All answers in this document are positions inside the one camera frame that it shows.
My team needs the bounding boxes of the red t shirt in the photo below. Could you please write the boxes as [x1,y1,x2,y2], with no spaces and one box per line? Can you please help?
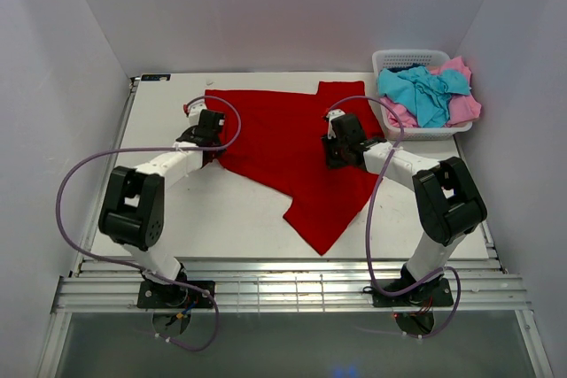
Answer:
[205,81,383,255]

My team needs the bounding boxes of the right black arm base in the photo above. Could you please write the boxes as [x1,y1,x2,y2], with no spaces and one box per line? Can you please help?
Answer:
[361,278,454,308]

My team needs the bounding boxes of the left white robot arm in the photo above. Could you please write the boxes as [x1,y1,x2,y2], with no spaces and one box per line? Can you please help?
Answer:
[98,102,225,306]

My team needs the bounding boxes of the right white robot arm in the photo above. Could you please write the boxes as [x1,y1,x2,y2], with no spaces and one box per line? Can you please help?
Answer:
[322,109,487,300]

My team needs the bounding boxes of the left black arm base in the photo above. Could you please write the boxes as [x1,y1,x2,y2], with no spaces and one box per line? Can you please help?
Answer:
[136,280,213,310]

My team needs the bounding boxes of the blue white label sticker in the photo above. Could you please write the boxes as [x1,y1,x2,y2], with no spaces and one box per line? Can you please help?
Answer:
[140,74,171,81]

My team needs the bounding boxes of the turquoise t shirt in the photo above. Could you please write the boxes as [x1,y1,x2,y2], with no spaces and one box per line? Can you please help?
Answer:
[377,66,471,128]

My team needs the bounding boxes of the white plastic basket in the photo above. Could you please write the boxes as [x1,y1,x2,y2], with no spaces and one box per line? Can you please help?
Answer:
[371,49,473,141]

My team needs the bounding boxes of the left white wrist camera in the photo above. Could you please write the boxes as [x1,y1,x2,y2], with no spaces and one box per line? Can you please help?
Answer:
[183,100,206,127]

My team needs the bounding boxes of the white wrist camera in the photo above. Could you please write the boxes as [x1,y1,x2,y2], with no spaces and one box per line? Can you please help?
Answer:
[183,100,206,127]
[324,109,345,140]

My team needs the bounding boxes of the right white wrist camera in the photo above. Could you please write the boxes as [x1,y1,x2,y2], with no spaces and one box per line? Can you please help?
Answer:
[324,109,345,140]

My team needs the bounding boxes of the aluminium frame rails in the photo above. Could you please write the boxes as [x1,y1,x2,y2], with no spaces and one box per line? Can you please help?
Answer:
[50,79,555,378]

